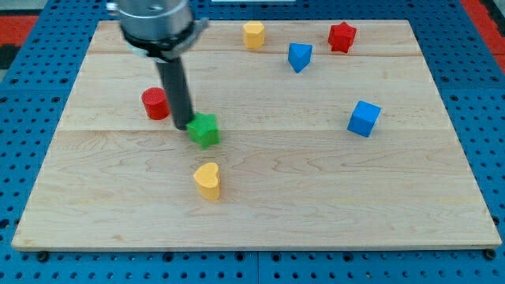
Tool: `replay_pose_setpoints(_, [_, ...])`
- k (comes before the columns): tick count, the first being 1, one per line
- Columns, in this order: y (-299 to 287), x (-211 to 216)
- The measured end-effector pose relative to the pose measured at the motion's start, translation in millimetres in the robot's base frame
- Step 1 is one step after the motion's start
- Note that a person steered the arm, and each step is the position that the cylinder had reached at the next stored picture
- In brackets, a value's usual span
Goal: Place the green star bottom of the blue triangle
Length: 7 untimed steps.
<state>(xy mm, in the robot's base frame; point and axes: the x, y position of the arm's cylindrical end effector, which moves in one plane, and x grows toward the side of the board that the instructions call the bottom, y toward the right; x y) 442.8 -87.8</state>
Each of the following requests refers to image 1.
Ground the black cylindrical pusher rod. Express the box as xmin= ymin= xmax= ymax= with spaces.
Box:
xmin=156 ymin=58 xmax=194 ymax=130

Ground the yellow heart block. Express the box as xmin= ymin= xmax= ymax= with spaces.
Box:
xmin=193 ymin=163 xmax=221 ymax=201

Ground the red star block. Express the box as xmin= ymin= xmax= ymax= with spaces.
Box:
xmin=327 ymin=21 xmax=357 ymax=53

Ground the red cylinder block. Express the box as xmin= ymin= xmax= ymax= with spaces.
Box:
xmin=141 ymin=88 xmax=170 ymax=120

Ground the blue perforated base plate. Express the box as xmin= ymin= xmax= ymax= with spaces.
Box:
xmin=1 ymin=0 xmax=504 ymax=283

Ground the blue cube block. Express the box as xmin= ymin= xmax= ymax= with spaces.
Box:
xmin=347 ymin=100 xmax=381 ymax=137

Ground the green star block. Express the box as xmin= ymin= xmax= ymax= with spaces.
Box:
xmin=186 ymin=112 xmax=220 ymax=149

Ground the blue triangle block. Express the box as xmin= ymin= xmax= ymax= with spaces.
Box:
xmin=288 ymin=43 xmax=312 ymax=73

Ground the yellow hexagon block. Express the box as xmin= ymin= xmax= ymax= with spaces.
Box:
xmin=242 ymin=21 xmax=265 ymax=49

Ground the light wooden board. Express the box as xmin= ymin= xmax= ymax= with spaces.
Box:
xmin=12 ymin=20 xmax=502 ymax=252

